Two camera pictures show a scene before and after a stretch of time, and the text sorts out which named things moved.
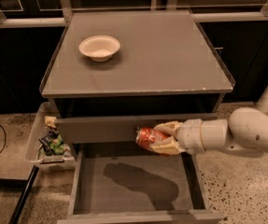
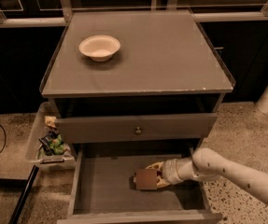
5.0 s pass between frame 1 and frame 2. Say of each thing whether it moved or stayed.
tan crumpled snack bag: stayed
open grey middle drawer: stayed
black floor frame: stayed
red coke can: moved
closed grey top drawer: stayed
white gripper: moved
